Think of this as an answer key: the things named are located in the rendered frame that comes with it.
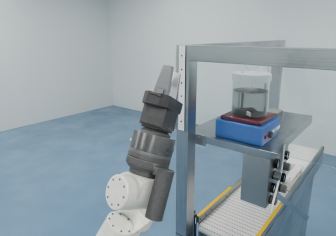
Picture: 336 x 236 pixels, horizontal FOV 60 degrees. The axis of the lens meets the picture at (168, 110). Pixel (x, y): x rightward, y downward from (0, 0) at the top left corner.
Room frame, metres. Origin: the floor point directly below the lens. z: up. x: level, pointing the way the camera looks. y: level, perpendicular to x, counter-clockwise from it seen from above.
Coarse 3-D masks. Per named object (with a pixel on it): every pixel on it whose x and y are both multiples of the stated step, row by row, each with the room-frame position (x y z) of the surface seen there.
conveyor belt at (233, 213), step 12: (228, 204) 1.33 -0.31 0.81; (240, 204) 1.33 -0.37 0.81; (252, 204) 1.33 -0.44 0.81; (276, 204) 1.33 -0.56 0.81; (216, 216) 1.23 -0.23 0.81; (228, 216) 1.23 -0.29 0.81; (240, 216) 1.23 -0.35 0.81; (252, 216) 1.23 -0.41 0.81; (264, 216) 1.23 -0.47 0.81; (204, 228) 1.15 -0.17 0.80; (216, 228) 1.14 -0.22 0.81; (228, 228) 1.14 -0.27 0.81; (240, 228) 1.14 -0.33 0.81; (252, 228) 1.14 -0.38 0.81
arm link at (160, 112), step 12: (144, 96) 0.55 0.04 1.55; (156, 96) 0.53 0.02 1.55; (168, 96) 0.54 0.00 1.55; (144, 108) 0.55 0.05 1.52; (156, 108) 0.54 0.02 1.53; (168, 108) 0.54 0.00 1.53; (180, 108) 0.61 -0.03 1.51; (144, 120) 0.54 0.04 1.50; (156, 120) 0.53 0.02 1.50; (168, 120) 0.55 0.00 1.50; (144, 132) 0.53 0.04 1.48; (156, 132) 0.54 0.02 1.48; (168, 132) 0.55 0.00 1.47; (132, 144) 0.53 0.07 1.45; (144, 144) 0.52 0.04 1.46; (156, 144) 0.52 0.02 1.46; (168, 144) 0.53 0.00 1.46; (156, 156) 0.51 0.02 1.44; (168, 156) 0.53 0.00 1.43
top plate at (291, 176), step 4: (296, 164) 1.65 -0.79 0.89; (300, 164) 1.65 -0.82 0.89; (296, 168) 1.59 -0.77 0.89; (300, 168) 1.60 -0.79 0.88; (292, 172) 1.54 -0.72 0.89; (296, 172) 1.54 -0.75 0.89; (288, 176) 1.49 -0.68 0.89; (292, 176) 1.49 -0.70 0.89; (288, 180) 1.46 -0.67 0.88; (292, 180) 1.47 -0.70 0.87
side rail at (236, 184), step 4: (236, 180) 1.51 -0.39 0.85; (240, 180) 1.52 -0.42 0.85; (232, 184) 1.47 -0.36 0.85; (236, 184) 1.48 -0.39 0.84; (232, 188) 1.44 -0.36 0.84; (228, 192) 1.41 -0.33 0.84; (224, 196) 1.37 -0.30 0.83; (220, 200) 1.34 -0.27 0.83; (216, 204) 1.30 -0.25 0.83; (208, 208) 1.24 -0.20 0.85; (212, 208) 1.27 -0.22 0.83; (204, 212) 1.21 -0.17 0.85; (208, 212) 1.24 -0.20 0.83; (200, 216) 1.18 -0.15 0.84; (204, 216) 1.21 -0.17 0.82; (196, 220) 1.18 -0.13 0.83; (200, 220) 1.18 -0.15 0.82
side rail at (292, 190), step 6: (306, 168) 1.67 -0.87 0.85; (306, 174) 1.65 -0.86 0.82; (300, 180) 1.53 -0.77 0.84; (294, 186) 1.45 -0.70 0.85; (288, 192) 1.38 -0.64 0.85; (288, 198) 1.35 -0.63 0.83; (282, 204) 1.27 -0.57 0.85; (276, 216) 1.21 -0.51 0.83; (270, 222) 1.14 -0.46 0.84; (264, 234) 1.08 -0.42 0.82
